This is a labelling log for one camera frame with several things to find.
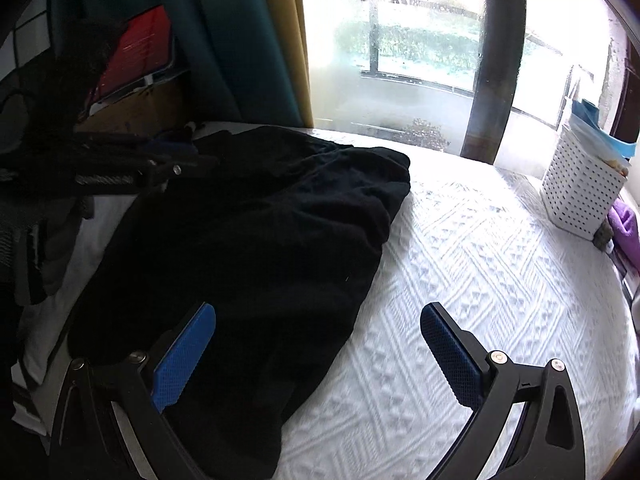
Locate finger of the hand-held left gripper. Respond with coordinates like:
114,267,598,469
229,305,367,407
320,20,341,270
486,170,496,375
142,155,221,183

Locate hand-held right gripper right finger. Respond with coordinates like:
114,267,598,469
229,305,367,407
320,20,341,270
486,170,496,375
420,301,586,480

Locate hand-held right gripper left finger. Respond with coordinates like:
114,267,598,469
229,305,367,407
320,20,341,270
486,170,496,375
50,301,217,480

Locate black garment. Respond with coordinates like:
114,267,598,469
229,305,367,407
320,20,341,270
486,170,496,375
67,125,412,480

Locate white textured tablecloth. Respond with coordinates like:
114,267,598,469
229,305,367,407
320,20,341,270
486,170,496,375
10,122,640,480

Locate brown cardboard box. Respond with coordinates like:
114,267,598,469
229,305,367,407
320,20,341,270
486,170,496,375
75,77,196,136

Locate white garment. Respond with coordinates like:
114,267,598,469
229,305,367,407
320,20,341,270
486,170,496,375
10,192,143,426

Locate grey striped cloth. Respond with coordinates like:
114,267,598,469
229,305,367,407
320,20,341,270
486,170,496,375
0,195,96,306

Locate tablet with red screen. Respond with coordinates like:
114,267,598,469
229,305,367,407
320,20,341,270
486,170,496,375
90,5,176,106

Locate teal curtain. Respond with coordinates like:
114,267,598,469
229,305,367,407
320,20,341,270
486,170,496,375
50,0,313,128

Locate yellow curtain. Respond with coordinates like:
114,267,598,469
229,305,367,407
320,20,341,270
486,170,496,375
287,0,316,128

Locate small grey figurine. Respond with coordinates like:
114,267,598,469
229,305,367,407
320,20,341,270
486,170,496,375
592,220,616,251

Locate white perforated plastic basket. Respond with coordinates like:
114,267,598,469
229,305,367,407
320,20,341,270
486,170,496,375
542,122,631,241

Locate purple cloth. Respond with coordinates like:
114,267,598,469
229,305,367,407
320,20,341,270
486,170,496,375
607,199,640,251

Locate blue plastic packaging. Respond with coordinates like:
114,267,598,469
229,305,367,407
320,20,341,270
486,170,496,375
570,97,638,158

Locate dark door frame post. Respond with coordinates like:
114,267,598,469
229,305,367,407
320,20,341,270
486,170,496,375
460,0,528,163

